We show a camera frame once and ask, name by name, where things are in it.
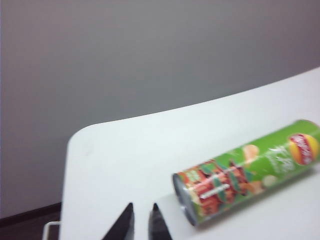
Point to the white metal frame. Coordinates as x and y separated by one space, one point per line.
46 231

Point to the green potato chips tube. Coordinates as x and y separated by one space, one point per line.
237 175

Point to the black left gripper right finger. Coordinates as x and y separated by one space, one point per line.
157 225

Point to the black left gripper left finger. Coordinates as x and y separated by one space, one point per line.
125 225

